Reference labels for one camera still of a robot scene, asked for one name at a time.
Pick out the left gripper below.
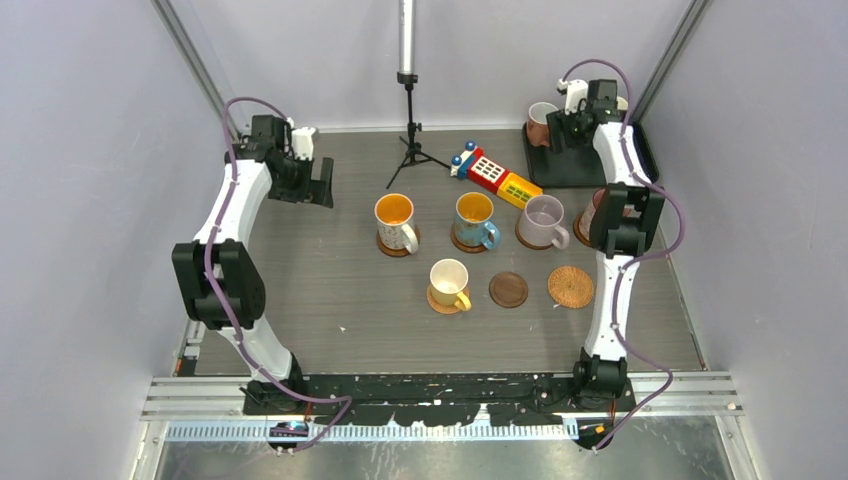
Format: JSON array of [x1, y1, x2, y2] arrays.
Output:
[[271, 153, 333, 208]]

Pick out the pink mug white inside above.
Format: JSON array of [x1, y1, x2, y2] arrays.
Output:
[[525, 102, 559, 147]]

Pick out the patterned mug orange inside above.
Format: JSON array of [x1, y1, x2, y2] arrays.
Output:
[[374, 193, 416, 230]]

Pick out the ridged wooden coaster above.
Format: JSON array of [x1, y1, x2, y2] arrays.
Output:
[[514, 224, 553, 251], [376, 224, 421, 258], [572, 213, 591, 247], [450, 227, 488, 254]]

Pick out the grey mug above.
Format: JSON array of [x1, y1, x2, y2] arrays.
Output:
[[517, 194, 571, 250]]

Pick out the blue mug orange inside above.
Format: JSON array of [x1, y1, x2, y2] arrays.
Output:
[[452, 192, 501, 250]]

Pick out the yellow mug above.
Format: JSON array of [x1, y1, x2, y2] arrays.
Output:
[[428, 259, 469, 294]]

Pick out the woven coaster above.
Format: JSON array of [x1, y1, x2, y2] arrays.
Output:
[[547, 266, 594, 309], [427, 285, 471, 315]]

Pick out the dark wooden coaster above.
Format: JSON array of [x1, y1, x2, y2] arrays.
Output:
[[488, 271, 529, 308]]

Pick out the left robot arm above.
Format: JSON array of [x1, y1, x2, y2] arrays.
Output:
[[171, 115, 334, 414]]

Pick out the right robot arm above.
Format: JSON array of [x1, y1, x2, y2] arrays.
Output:
[[547, 79, 664, 411]]

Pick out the black tray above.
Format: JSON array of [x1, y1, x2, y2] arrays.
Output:
[[521, 117, 661, 189]]

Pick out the toy block house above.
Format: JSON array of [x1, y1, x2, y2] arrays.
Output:
[[450, 141, 543, 209]]

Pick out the black tripod with pole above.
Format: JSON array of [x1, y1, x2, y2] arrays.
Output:
[[386, 0, 449, 189]]

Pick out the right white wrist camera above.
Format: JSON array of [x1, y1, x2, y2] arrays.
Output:
[[556, 79, 588, 115]]

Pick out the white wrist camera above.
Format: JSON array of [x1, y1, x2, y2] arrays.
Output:
[[556, 79, 588, 115], [287, 119, 320, 161]]

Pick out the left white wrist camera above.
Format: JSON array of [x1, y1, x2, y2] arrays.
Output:
[[287, 119, 320, 161]]

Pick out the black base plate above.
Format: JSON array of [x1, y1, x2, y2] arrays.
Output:
[[240, 373, 636, 427]]

